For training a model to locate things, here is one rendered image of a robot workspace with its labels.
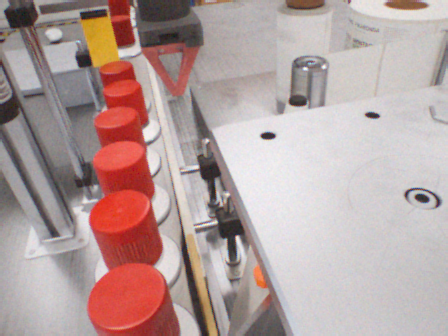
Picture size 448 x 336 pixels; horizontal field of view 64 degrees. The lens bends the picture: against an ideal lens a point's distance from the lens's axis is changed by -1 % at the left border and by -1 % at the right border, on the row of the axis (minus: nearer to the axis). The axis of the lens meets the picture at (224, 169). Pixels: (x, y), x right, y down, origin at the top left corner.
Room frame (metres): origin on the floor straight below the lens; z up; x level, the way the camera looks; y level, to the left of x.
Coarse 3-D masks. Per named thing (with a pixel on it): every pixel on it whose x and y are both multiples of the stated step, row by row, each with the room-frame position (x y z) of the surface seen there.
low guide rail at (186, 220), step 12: (156, 84) 0.68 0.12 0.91; (156, 96) 0.63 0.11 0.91; (168, 132) 0.50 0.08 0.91; (168, 144) 0.46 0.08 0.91; (168, 156) 0.43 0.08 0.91; (180, 180) 0.37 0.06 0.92; (180, 192) 0.35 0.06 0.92; (180, 204) 0.33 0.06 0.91; (192, 228) 0.29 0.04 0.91; (204, 276) 0.22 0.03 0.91
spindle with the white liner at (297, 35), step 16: (288, 0) 0.57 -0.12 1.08; (304, 0) 0.56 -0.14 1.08; (320, 0) 0.56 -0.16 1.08; (288, 16) 0.56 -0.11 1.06; (304, 16) 0.54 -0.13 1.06; (320, 16) 0.54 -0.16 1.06; (288, 32) 0.55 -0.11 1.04; (304, 32) 0.54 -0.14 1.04; (320, 32) 0.55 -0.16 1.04; (288, 48) 0.55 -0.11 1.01; (304, 48) 0.54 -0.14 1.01; (320, 48) 0.55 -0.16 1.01; (288, 64) 0.55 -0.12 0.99; (288, 80) 0.55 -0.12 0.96
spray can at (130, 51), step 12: (120, 24) 0.51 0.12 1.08; (120, 36) 0.51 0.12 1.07; (132, 36) 0.52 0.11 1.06; (120, 48) 0.51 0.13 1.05; (132, 48) 0.51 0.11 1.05; (120, 60) 0.50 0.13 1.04; (132, 60) 0.50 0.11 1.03; (144, 60) 0.52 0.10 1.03; (144, 72) 0.51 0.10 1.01; (144, 84) 0.51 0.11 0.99; (144, 96) 0.51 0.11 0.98; (156, 120) 0.52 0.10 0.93
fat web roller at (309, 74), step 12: (300, 60) 0.37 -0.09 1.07; (312, 60) 0.36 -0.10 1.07; (324, 60) 0.36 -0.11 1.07; (300, 72) 0.34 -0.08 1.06; (312, 72) 0.34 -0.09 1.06; (324, 72) 0.34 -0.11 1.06; (300, 84) 0.34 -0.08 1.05; (312, 84) 0.34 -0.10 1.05; (324, 84) 0.34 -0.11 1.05; (312, 96) 0.34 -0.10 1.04; (324, 96) 0.34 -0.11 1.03; (312, 108) 0.34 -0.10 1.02
